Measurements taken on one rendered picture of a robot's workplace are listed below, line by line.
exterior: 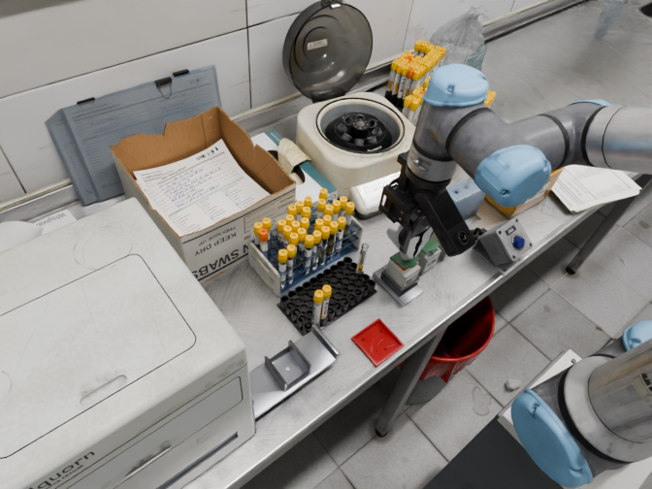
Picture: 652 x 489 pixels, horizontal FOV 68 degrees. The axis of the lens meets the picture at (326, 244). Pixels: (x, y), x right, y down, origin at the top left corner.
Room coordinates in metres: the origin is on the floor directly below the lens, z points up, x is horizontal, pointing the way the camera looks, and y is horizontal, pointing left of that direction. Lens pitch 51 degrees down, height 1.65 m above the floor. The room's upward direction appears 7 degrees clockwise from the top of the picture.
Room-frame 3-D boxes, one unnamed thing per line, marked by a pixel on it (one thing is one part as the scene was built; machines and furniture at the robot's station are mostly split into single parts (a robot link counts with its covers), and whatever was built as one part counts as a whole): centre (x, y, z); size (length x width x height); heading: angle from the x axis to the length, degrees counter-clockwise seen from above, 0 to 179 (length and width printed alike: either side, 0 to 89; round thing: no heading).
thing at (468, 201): (0.75, -0.27, 0.92); 0.10 x 0.07 x 0.10; 129
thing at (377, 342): (0.42, -0.11, 0.88); 0.07 x 0.07 x 0.01; 44
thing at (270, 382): (0.32, 0.05, 0.92); 0.21 x 0.07 x 0.05; 134
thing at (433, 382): (0.81, -0.35, 0.22); 0.38 x 0.37 x 0.44; 134
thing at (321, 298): (0.50, -0.02, 0.93); 0.17 x 0.09 x 0.11; 135
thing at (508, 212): (0.86, -0.41, 0.93); 0.13 x 0.13 x 0.10; 40
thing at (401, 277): (0.55, -0.15, 0.92); 0.05 x 0.04 x 0.06; 44
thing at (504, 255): (0.68, -0.35, 0.92); 0.13 x 0.07 x 0.08; 44
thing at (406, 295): (0.55, -0.15, 0.89); 0.09 x 0.05 x 0.04; 44
